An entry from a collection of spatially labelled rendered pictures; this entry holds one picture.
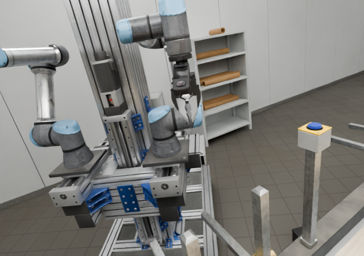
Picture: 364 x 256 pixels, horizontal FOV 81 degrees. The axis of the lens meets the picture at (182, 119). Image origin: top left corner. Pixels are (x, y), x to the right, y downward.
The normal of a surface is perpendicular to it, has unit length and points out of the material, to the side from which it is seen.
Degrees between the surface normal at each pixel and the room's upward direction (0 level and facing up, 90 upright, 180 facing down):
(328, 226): 0
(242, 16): 90
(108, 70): 90
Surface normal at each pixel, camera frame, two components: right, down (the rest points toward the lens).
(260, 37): 0.43, 0.25
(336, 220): -0.17, -0.92
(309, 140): -0.86, 0.31
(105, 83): -0.07, 0.36
